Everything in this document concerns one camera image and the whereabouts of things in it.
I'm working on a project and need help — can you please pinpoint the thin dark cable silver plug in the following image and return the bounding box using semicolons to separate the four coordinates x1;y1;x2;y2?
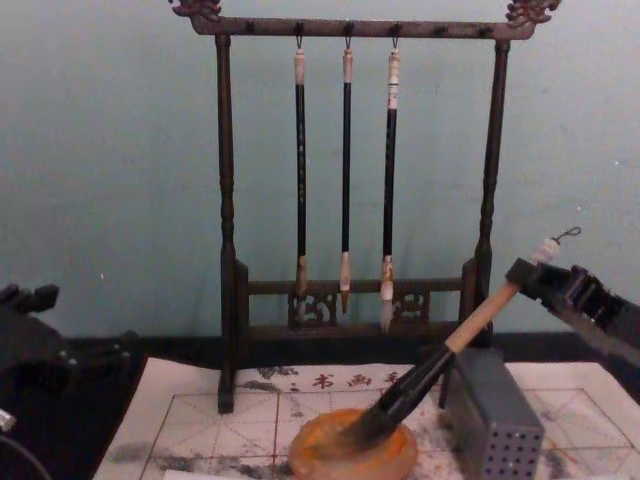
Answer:
0;408;29;480

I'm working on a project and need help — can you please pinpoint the white red-grid calligraphy mat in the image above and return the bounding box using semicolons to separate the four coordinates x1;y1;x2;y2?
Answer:
94;355;640;480

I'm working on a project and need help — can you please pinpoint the dark wooden brush rack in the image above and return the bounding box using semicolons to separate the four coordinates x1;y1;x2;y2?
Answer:
169;0;554;415

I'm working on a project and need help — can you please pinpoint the amber ink dish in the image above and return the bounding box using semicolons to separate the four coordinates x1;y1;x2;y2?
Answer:
288;407;419;480

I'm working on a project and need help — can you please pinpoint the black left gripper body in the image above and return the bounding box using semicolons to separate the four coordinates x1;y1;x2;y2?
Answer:
0;310;72;399

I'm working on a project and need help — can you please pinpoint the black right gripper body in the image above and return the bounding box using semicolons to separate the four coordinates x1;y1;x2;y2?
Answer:
592;281;640;370

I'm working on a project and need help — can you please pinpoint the black brush grey bristle tip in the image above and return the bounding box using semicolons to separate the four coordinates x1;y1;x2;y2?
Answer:
291;33;312;326

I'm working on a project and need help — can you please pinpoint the thin black brush brown tip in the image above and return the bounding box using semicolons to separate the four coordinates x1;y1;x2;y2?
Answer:
340;34;356;315

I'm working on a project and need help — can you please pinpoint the black brush white bristle tip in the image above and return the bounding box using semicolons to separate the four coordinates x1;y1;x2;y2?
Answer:
379;34;404;335

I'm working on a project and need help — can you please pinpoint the large bamboo-handled calligraphy brush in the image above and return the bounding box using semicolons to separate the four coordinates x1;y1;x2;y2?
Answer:
344;226;584;451

